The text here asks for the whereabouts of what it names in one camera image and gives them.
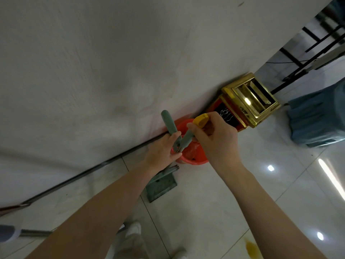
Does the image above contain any red plastic bucket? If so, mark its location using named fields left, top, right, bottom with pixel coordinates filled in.
left=170, top=118, right=209, bottom=166

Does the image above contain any green tool handle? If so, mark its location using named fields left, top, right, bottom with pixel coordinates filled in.
left=173, top=131, right=195, bottom=155
left=161, top=110, right=178, bottom=136

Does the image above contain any gold trash bin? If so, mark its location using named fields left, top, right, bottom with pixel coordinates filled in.
left=208, top=73, right=281, bottom=133

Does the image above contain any person's right hand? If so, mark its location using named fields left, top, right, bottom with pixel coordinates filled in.
left=187, top=112, right=245, bottom=177

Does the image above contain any person's left forearm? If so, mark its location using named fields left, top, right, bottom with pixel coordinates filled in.
left=26, top=161, right=160, bottom=259

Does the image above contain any dark metal baseboard strip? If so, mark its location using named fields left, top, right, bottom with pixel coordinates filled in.
left=0, top=133, right=169, bottom=212

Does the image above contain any yellow capped tool handle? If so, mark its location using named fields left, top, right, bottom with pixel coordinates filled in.
left=194, top=113, right=210, bottom=130

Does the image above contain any person's right forearm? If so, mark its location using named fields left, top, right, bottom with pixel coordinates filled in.
left=219, top=164, right=329, bottom=259

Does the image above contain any grey mop pole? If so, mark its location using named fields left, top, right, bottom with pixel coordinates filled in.
left=0, top=224, right=54, bottom=242

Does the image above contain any beige trouser leg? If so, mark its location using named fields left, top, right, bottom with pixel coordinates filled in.
left=112, top=232, right=149, bottom=259

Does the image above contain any green dustpan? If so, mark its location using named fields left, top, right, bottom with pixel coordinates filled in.
left=146, top=164, right=180, bottom=203

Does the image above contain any person's left hand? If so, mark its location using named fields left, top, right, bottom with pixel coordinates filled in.
left=144, top=131, right=183, bottom=174

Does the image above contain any black metal table frame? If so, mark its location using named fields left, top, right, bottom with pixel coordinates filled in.
left=270, top=8, right=345, bottom=95

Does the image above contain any white shoe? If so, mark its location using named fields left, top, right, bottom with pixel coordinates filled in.
left=118, top=221, right=142, bottom=238

